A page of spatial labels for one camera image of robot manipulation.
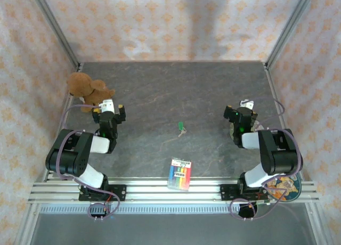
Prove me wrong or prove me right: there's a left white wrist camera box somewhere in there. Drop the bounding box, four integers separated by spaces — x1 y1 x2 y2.
98 98 116 115

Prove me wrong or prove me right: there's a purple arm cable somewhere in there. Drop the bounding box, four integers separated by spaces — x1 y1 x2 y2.
229 97 304 221
54 103 120 221

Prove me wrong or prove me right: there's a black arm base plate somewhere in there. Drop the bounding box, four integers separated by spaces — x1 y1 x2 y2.
220 183 270 202
78 184 127 202

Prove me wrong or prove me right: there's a grey slotted cable duct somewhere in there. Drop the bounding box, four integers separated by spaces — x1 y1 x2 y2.
39 204 312 215

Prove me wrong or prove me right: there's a rainbow marker pack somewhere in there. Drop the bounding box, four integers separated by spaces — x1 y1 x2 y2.
167 157 193 191

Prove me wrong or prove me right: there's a blue cartoon plate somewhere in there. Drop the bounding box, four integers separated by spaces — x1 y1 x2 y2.
262 174 303 203

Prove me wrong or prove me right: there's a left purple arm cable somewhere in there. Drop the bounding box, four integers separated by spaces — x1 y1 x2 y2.
54 103 120 221

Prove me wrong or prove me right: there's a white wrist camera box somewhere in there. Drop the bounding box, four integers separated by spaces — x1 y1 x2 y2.
239 99 255 110
98 98 116 115

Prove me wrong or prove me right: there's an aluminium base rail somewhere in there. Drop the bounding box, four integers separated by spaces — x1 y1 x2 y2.
28 177 319 203

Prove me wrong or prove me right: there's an aluminium frame post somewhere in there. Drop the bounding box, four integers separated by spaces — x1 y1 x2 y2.
28 0 82 71
265 0 318 69

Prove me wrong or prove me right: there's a brown teddy bear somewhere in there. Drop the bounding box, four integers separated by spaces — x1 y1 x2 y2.
66 72 116 113

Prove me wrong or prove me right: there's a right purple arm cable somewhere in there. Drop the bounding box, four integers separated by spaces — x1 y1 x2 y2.
229 97 304 221

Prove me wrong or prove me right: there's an aluminium table side rail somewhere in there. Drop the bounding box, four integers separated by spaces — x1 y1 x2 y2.
42 63 83 182
262 62 315 182

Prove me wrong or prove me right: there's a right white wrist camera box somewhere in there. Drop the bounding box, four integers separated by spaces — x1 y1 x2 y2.
239 99 255 110

